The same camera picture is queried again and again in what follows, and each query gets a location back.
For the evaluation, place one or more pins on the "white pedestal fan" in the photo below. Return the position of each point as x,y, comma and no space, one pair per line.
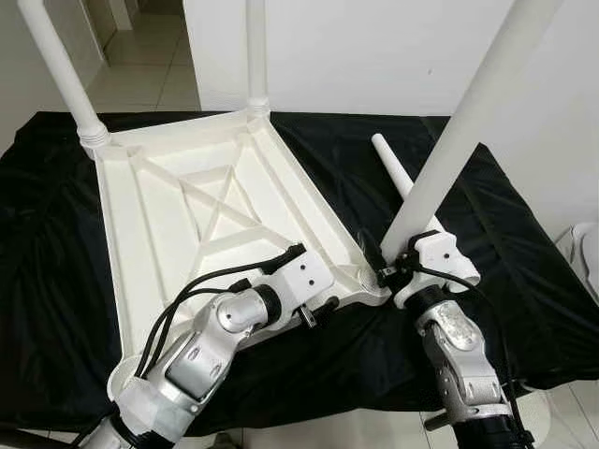
585,262

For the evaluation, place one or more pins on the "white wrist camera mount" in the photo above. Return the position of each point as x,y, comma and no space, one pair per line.
304,276
435,253

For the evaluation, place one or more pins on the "white plastic children table top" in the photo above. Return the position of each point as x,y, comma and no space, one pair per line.
168,215

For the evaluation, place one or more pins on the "black table cloth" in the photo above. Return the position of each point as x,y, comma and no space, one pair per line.
524,309

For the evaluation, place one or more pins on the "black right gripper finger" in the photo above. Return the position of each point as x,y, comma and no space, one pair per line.
372,253

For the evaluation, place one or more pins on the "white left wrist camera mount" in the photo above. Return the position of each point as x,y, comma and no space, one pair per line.
304,276

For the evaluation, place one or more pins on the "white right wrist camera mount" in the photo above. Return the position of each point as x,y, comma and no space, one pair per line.
435,253

